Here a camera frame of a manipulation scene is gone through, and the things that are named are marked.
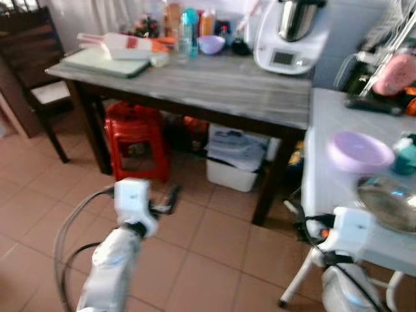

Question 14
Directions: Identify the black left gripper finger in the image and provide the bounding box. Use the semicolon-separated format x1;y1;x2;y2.
164;185;183;214

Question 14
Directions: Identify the white storage bin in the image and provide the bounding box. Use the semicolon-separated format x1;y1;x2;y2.
205;123;272;194

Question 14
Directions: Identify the red plastic stool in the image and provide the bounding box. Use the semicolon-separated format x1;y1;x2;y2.
103;100;172;183

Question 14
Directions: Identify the dark wooden grey-top table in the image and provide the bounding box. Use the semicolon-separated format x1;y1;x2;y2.
45;47;313;226

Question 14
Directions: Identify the teal plastic cup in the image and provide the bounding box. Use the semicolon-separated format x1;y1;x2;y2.
391;133;416;177

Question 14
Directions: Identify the pale green cutting board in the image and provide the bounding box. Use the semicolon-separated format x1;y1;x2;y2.
61;47;153;79

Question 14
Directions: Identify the stainless steel plate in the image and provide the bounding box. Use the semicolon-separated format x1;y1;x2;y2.
355;174;416;234

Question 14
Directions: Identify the small purple bowl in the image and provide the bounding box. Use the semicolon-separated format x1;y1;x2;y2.
198;34;227;56

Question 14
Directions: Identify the white and red package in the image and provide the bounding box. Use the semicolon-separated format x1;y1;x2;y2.
77;32;158;54

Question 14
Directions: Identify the teal capped clear bottle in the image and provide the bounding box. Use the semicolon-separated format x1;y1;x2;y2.
179;7;200;59

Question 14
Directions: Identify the orange plastic item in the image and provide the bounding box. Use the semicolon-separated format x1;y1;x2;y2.
404;87;416;118

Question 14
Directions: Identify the orange tall bottle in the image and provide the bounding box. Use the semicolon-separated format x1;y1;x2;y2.
163;2;183;40

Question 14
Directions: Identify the white folding table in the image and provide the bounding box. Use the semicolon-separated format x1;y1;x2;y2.
278;87;416;310

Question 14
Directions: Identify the white kitchen food processor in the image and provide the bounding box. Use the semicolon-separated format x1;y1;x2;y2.
252;0;331;76

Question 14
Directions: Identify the large purple plastic bowl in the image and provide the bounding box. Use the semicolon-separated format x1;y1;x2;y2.
326;131;396;176

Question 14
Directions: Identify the dark wooden chair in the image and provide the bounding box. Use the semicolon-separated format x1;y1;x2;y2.
0;6;86;164

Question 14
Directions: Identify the flat black device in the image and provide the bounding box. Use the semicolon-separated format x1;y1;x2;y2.
344;96;408;118

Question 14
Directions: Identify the pink rounded container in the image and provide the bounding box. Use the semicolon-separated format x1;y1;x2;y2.
372;53;416;98

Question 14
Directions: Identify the metal dish rack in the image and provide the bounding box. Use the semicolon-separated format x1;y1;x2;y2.
356;3;416;98

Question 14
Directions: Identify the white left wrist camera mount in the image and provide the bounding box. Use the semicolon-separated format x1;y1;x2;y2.
113;178;161;239

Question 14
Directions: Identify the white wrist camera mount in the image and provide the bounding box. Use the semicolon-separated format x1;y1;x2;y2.
320;206;376;255
113;178;161;239

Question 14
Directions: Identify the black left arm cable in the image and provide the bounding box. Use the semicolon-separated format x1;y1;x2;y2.
53;187;118;312

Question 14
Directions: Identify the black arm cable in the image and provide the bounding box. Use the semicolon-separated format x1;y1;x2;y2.
284;199;385;312
53;187;118;312

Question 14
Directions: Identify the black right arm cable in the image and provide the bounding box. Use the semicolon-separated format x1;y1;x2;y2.
284;199;385;312

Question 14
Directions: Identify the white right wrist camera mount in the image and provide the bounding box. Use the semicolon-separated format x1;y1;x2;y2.
320;206;376;255

